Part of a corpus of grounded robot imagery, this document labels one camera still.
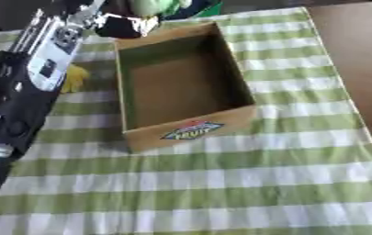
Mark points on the light green soft toy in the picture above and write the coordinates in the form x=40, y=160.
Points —
x=156, y=6

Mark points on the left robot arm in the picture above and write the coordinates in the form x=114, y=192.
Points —
x=17, y=91

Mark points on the tan cardboard box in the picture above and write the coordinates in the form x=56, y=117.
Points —
x=183, y=88

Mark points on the yellow soft toy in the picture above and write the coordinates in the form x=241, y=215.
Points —
x=75, y=78

